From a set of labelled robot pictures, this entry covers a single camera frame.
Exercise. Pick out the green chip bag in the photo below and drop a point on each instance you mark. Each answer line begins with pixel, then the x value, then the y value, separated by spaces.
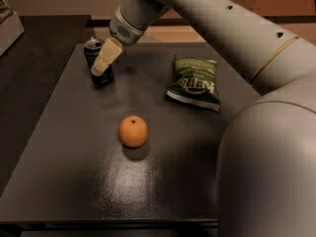
pixel 194 82

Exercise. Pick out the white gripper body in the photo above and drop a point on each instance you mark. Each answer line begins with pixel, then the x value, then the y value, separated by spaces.
pixel 125 32

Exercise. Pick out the orange fruit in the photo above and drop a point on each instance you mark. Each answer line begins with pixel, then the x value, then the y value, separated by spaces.
pixel 133 131

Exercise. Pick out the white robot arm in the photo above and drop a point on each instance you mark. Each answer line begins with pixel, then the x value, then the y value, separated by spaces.
pixel 266 166

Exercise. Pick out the white box at left edge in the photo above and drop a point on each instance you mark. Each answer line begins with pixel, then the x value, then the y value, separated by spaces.
pixel 10 30

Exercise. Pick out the dark blue pepsi can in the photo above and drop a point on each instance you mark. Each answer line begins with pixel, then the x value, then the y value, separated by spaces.
pixel 92 48

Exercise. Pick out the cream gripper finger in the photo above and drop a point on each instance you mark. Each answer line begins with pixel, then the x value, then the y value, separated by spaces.
pixel 109 53

